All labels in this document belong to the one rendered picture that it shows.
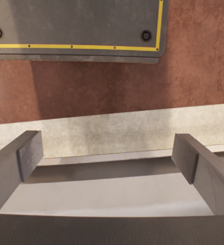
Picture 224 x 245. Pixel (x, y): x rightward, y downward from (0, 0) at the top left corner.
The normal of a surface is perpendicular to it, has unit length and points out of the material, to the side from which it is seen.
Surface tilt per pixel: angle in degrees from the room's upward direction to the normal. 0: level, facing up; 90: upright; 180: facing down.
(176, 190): 90
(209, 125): 0
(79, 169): 0
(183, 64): 0
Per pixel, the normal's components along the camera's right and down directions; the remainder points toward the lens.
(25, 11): 0.02, 0.29
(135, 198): -0.07, -0.95
